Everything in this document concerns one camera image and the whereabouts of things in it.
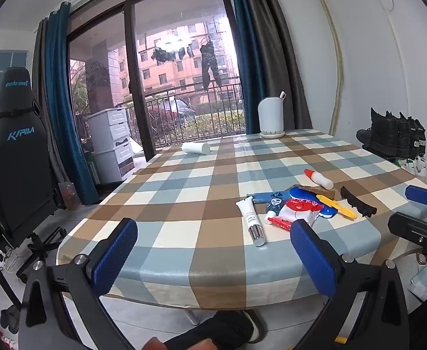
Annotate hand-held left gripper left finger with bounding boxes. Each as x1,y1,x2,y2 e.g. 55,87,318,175
18,218,139,350

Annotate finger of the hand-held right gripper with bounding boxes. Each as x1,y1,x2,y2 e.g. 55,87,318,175
405,185,427,208
388,212,427,249

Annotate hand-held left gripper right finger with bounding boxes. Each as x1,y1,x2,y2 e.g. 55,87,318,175
290,219,411,350

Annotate red and white packet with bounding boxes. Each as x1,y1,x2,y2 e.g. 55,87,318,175
277,199,325,232

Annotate yellow plastic tool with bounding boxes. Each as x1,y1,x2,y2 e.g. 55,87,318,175
316,194,358,220

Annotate gold brown sachet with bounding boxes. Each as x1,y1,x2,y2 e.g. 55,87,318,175
301,184,342,199

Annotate white bottle with red cap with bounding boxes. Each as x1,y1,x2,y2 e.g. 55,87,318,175
303,169,334,190

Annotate white sneaker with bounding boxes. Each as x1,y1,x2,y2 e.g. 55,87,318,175
399,155,427,176

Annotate small red tube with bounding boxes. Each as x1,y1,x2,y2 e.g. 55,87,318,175
267,217,293,231

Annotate black hair claw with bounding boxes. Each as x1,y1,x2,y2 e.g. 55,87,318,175
340,186,378,217

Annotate clear plastic jar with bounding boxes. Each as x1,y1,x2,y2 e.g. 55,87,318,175
59,181,80,210

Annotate white tube with silver cap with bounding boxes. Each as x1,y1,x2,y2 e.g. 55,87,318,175
235,196,267,247

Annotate blue tube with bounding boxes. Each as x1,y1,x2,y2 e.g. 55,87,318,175
246,191,283,203

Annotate person's left shoe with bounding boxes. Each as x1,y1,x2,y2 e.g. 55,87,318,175
235,309,266,344

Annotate checkered table with white legs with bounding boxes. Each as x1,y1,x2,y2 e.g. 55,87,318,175
56,128,427,309

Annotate white table leg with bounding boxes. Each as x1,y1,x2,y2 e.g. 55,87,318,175
182,307,200,326

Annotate white drawer cabinet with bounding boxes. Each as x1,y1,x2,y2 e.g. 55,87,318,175
86,107,136,183

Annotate person's left leg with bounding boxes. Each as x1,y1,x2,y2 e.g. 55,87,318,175
162,311,254,350

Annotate white roll on table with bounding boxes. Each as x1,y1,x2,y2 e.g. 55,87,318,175
181,142,211,155

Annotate black gaming chair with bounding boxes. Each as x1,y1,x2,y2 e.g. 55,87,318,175
0,66,68,288

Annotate white cylindrical container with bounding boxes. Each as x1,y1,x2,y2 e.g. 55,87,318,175
258,91,286,139

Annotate blue curtain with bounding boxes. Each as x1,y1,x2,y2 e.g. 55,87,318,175
228,0,265,135
45,2,99,205

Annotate black balcony railing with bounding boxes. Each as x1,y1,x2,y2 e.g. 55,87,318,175
120,82,245,150

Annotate hanging dark clothes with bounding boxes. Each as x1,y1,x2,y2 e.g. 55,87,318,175
151,45,196,64

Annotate hanging black trousers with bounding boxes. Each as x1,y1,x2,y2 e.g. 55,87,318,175
200,40,223,88

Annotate beige wrapped wall pipe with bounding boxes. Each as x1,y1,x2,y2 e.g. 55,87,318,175
306,0,345,135

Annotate dark sliding door frame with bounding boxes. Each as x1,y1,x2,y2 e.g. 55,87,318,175
68,0,243,161

